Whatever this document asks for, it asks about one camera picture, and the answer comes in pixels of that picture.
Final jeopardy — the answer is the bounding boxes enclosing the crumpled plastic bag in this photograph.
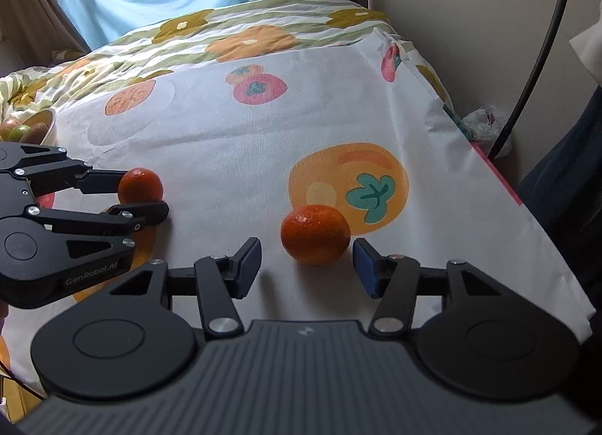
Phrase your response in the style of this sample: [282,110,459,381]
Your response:
[461,105,511,154]

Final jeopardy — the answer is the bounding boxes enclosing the yellow cartoon ceramic bowl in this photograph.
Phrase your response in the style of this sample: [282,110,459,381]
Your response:
[19,108,58,147]

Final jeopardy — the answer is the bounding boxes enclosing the person's white shirt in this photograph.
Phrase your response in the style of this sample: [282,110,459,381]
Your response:
[569,0,602,88]

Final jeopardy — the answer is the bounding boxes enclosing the small mandarin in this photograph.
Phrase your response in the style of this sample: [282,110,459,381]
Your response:
[117,168,164,205]

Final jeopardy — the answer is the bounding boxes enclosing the fruit print white cloth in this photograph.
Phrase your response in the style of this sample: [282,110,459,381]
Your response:
[0,26,596,398]

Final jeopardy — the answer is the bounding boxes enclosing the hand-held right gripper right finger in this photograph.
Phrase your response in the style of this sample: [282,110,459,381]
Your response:
[353,238,504,337]

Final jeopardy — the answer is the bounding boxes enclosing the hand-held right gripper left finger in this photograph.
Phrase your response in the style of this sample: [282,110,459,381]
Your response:
[110,236,262,337]

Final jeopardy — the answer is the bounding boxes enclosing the floral striped blanket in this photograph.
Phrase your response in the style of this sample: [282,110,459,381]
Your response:
[0,0,391,135]

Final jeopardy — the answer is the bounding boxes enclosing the black cable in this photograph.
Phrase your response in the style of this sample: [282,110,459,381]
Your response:
[489,0,577,158]

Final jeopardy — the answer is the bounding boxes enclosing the mandarin orange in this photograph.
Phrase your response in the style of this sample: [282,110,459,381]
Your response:
[281,204,351,266]

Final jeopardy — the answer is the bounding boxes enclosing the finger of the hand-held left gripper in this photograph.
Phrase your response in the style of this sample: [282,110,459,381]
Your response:
[0,142,128,196]
[26,201,170,258]

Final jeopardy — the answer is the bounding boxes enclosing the person's dark pants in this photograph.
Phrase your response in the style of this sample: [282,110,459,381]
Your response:
[516,85,602,356]

